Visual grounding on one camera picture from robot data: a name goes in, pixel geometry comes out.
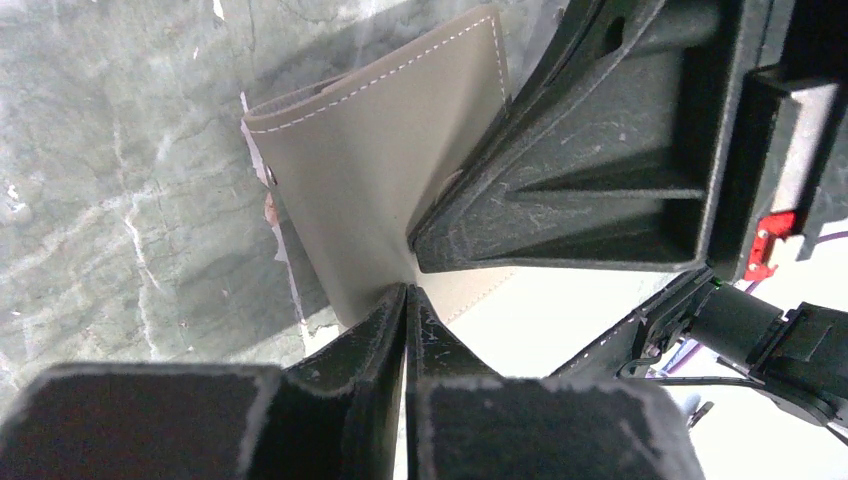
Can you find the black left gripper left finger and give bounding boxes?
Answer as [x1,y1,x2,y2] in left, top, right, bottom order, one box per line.
[1,284,406,479]

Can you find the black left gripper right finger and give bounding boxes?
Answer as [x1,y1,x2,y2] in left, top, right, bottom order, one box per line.
[406,286,704,479]

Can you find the grey leather card holder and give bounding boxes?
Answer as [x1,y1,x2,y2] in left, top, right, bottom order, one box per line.
[243,4,514,326]

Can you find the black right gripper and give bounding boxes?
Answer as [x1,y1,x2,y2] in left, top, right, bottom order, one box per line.
[410,1,847,426]

